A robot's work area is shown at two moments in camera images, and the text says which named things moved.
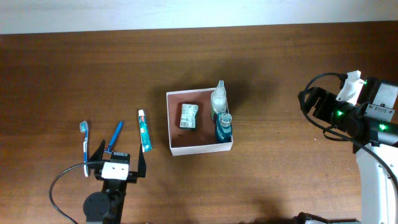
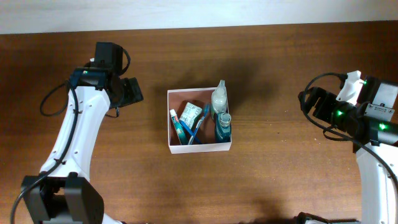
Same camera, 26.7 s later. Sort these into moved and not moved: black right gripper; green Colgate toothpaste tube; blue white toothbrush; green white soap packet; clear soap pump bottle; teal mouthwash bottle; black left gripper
Moved: black left gripper; blue white toothbrush; green Colgate toothpaste tube
Not moved: black right gripper; green white soap packet; clear soap pump bottle; teal mouthwash bottle
